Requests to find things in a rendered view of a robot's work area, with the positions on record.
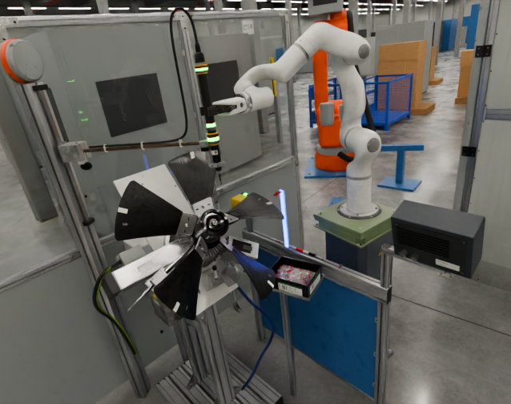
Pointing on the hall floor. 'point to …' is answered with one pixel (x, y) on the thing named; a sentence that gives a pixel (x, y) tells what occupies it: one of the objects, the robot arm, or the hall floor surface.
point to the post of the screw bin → (288, 343)
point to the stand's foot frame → (175, 385)
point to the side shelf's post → (180, 341)
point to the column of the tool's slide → (34, 110)
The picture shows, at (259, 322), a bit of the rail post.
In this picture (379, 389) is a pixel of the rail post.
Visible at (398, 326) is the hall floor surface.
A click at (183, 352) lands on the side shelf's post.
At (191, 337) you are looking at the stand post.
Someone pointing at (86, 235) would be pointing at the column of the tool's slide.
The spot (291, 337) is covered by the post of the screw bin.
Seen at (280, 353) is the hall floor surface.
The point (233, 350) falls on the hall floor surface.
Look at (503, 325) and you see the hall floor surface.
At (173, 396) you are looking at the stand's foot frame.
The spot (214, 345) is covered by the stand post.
